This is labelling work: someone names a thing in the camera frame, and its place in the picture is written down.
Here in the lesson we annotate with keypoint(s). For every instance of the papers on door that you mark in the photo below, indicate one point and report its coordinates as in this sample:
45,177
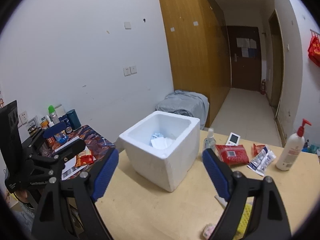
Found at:
248,47

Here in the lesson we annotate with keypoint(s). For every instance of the clear spray bottle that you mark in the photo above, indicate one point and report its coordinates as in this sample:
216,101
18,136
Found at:
209,142

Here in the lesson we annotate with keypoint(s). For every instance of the yellow sponge cloth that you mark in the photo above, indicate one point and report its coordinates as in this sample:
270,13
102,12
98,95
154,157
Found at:
244,220

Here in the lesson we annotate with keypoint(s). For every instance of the white lotion pump bottle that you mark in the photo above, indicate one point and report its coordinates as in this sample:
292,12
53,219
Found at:
292,149

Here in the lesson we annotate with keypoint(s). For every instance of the teal plastic basin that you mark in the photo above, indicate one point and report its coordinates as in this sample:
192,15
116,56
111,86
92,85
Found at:
311,148

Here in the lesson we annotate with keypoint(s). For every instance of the white wall switch plate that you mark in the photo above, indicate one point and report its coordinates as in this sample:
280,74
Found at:
127,25

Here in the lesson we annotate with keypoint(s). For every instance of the dark teal canister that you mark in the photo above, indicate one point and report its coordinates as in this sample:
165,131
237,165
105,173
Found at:
73,119

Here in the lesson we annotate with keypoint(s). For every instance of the white tissue cloth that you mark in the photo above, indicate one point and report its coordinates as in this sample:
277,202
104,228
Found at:
160,142

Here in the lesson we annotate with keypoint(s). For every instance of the wooden wardrobe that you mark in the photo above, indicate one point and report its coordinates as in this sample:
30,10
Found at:
198,48

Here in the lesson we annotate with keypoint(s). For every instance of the person's hand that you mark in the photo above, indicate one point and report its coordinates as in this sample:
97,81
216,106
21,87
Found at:
22,196

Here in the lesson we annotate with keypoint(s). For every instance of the grey-blue draped cloth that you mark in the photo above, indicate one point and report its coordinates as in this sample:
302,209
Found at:
186,103

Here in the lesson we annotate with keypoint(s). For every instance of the left wall socket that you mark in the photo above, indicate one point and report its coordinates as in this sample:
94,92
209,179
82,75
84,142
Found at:
24,117

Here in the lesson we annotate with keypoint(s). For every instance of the white remote control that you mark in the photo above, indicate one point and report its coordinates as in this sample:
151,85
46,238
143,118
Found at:
233,139

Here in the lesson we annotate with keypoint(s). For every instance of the white blue tube bottle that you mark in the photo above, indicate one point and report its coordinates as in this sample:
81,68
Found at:
50,122

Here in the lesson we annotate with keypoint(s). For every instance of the side doorway wooden frame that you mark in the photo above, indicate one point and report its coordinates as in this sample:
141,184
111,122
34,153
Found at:
278,62

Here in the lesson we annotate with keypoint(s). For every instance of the green cap spray bottle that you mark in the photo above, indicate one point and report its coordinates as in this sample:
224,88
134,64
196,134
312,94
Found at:
53,114

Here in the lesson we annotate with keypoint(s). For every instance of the red tissue packet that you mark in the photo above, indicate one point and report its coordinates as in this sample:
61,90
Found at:
232,155

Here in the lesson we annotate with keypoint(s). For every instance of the orange snack packet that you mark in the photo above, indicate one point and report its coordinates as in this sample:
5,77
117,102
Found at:
84,159

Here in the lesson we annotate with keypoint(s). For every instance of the colourful patterned tablecloth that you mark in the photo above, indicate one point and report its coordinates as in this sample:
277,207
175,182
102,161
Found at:
96,144

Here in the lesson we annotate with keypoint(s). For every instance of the small red snack packet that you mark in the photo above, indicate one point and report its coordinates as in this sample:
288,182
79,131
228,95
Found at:
256,149

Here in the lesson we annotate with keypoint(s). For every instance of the white printed paper sheet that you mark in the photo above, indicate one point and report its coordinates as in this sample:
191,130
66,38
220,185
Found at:
70,166

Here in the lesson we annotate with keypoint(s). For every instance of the double wall socket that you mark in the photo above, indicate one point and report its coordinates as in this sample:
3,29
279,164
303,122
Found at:
130,70

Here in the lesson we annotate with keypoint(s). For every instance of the dark brown entrance door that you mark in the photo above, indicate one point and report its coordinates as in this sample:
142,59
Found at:
245,72

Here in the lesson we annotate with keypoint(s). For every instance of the small pink white object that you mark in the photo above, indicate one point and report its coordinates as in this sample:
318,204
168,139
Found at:
208,230

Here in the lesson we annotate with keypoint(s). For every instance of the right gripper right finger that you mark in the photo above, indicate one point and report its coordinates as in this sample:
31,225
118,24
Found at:
219,173

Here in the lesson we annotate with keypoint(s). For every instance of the blue box package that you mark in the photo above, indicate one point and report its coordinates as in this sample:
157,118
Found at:
65,119

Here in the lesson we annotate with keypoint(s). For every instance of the red fire extinguisher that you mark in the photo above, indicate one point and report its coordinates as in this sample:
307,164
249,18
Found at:
263,87

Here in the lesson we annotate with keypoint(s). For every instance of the blue white wipes packet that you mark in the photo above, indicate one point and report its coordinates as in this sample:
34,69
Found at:
261,161

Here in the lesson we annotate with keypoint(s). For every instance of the red hanging bag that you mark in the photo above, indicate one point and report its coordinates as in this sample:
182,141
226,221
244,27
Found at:
314,50

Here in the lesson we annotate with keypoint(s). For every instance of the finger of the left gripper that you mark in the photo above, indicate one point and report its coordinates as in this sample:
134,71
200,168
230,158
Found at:
55,129

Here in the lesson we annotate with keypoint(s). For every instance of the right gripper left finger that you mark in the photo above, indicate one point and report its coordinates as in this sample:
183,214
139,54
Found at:
102,172

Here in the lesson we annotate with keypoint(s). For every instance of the white foam box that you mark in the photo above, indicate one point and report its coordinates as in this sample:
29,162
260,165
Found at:
165,168

